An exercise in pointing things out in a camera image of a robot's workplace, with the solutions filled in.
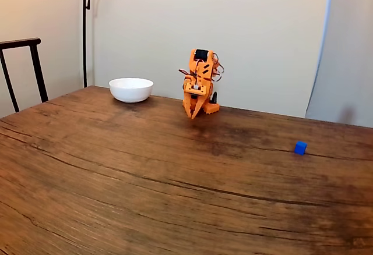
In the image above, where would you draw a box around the blue cube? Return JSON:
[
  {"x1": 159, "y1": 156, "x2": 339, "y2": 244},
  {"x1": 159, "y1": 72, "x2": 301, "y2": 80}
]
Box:
[{"x1": 293, "y1": 140, "x2": 308, "y2": 156}]

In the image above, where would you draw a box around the white bowl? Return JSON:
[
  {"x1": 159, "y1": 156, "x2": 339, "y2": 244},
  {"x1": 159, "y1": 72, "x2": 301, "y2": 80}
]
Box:
[{"x1": 108, "y1": 77, "x2": 154, "y2": 104}]

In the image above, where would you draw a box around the black floor lamp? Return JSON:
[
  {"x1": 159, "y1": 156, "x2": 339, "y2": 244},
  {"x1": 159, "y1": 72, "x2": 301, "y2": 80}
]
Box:
[{"x1": 82, "y1": 0, "x2": 131, "y2": 88}]

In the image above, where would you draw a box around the pale curtain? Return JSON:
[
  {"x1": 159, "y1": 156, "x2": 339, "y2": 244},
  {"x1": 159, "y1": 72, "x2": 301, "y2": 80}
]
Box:
[{"x1": 304, "y1": 0, "x2": 373, "y2": 128}]

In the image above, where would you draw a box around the dark wooden chair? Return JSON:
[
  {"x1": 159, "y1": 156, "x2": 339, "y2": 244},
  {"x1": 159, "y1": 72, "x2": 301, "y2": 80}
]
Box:
[{"x1": 0, "y1": 37, "x2": 50, "y2": 113}]

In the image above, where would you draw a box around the orange gripper camera mount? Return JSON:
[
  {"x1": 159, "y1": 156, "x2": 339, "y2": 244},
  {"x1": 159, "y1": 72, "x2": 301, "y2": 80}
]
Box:
[{"x1": 183, "y1": 80, "x2": 212, "y2": 96}]

